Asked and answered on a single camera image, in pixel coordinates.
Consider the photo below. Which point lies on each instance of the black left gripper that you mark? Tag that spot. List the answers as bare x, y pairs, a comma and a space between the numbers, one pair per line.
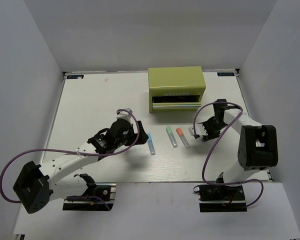
142, 137

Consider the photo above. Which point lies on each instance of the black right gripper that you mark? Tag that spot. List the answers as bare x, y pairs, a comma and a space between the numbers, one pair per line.
210, 135

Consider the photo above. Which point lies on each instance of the orange cap highlighter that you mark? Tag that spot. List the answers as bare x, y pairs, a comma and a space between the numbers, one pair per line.
183, 138

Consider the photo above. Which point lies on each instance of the green cap highlighter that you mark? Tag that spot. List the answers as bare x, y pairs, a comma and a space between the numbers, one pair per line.
171, 136

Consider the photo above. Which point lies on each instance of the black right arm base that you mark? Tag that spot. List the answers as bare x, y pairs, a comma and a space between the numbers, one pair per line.
220, 199

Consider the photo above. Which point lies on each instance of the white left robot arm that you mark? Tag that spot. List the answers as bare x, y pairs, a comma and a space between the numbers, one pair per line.
37, 184

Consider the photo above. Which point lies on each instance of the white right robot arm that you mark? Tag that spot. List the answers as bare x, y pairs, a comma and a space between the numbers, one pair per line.
257, 147

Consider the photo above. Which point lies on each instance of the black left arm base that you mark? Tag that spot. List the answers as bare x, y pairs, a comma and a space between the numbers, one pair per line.
97, 197

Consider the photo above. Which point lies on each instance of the blue cap highlighter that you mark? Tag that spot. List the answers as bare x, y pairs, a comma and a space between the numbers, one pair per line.
150, 145

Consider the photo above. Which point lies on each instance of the green metal drawer toolbox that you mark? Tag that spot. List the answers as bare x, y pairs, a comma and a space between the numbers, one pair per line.
175, 88

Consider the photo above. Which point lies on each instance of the right blue corner label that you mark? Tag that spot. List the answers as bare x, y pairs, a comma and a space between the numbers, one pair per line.
225, 74

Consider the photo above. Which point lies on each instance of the blue corner label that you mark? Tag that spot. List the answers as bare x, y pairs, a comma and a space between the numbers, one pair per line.
225, 74
74, 77

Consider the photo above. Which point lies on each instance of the left blue corner label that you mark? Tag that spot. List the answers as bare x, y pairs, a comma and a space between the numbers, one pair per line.
74, 77

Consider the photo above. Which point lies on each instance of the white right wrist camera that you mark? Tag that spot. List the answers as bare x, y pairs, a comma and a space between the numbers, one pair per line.
198, 131

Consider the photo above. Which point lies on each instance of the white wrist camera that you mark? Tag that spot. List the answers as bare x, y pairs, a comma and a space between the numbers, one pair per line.
124, 114
198, 131

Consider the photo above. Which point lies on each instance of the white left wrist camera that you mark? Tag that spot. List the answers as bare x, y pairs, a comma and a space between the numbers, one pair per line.
124, 114

